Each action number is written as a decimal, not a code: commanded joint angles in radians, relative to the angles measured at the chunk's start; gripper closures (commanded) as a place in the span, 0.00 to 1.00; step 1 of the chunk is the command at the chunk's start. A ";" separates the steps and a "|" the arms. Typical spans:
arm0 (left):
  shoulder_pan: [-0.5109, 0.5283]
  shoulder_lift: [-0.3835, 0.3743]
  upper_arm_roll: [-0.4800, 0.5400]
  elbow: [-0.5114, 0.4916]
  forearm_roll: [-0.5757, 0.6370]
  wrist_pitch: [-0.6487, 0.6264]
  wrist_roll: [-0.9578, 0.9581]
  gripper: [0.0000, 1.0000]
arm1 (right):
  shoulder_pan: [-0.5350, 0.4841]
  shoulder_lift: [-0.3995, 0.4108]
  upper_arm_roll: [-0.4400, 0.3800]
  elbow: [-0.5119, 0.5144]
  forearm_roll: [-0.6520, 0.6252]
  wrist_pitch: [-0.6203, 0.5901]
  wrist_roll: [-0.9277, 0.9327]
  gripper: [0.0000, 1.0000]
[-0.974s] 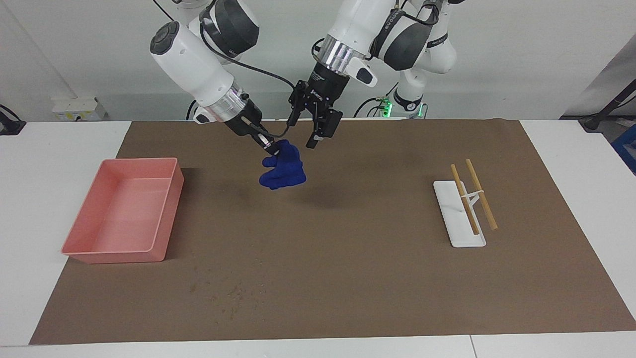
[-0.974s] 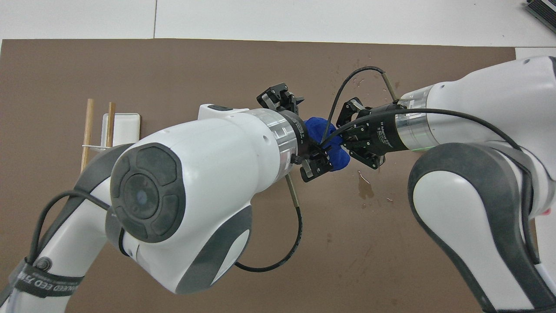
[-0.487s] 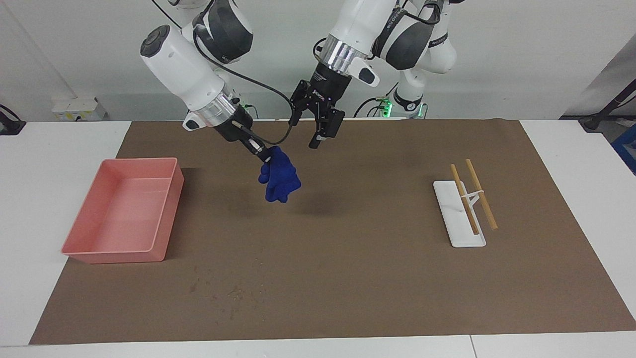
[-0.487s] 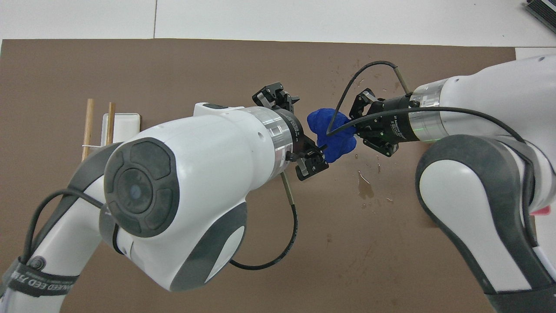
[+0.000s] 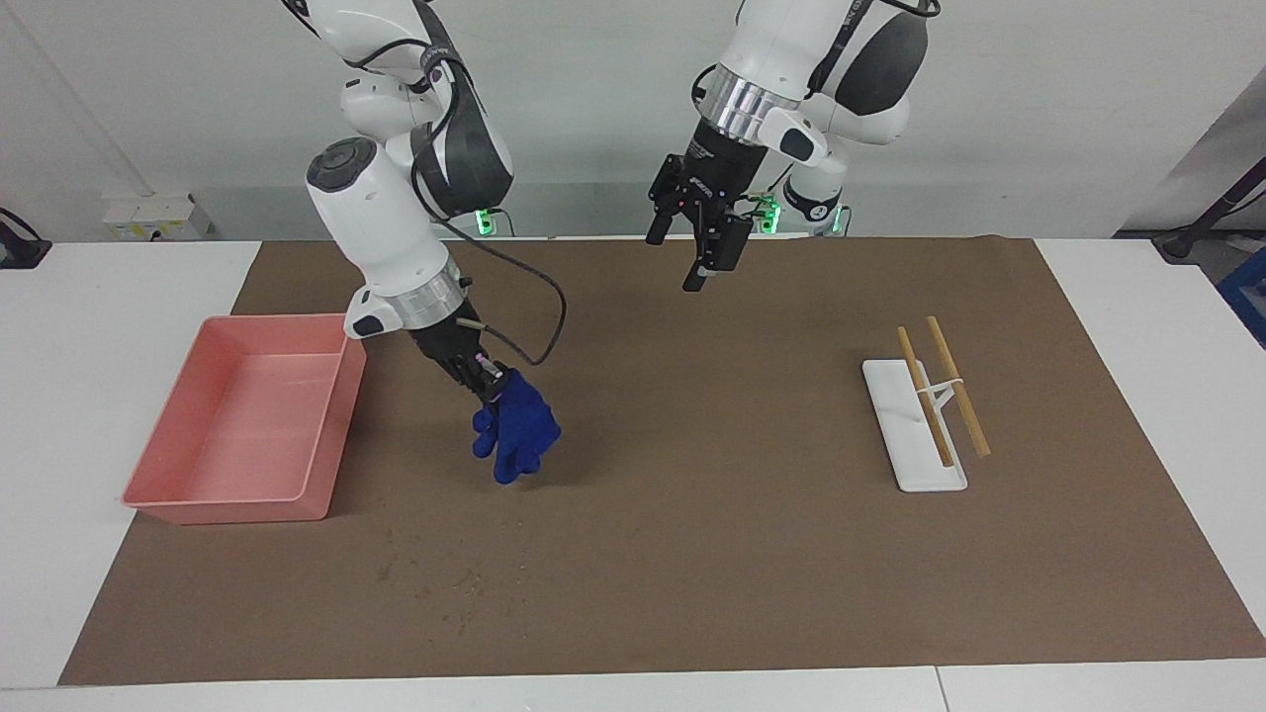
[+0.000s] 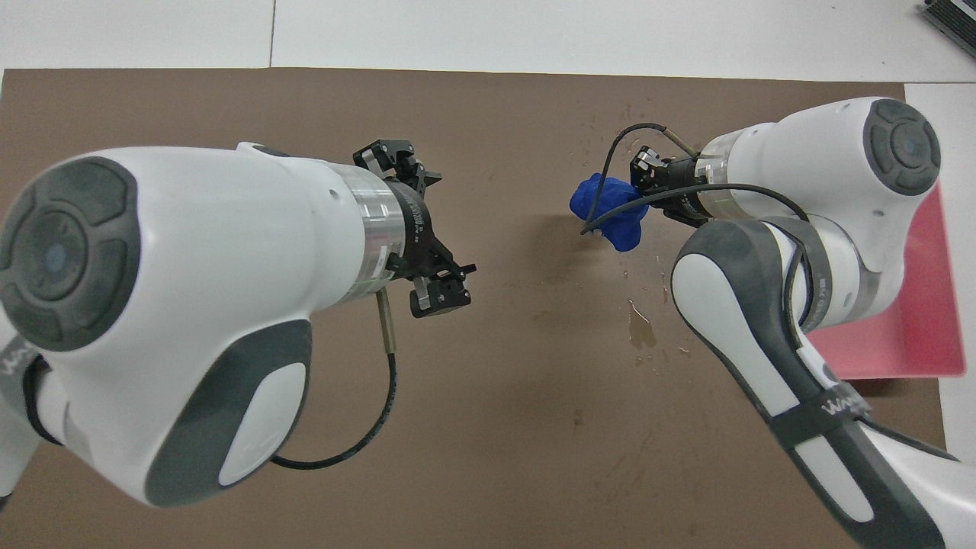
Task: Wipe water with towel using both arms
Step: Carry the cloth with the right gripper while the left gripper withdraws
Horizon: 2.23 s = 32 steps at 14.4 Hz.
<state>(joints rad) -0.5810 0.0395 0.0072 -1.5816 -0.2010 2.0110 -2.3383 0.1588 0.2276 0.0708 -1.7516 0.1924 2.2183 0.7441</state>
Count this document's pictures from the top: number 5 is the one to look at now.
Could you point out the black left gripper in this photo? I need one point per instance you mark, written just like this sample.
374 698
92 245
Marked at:
712 198

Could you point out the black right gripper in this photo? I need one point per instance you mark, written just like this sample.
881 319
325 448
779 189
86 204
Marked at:
455 351

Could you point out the blue towel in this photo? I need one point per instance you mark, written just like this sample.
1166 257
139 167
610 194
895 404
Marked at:
524 425

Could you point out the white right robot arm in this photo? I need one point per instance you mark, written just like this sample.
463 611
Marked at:
376 227

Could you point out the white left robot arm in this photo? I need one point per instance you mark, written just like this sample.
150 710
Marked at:
791 40

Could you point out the brown table mat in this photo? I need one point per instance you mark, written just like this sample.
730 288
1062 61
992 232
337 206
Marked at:
643 445

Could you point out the pink plastic bin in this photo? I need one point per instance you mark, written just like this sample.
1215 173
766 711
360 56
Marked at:
237 435

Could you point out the wooden rack rod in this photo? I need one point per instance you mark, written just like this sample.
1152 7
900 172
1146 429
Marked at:
925 396
957 384

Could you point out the black stand leg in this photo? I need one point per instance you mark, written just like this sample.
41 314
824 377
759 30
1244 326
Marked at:
1202 222

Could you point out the blue crate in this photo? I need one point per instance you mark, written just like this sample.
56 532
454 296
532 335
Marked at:
1248 297

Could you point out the white wall socket box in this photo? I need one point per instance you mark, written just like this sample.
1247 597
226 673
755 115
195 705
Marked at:
148 213

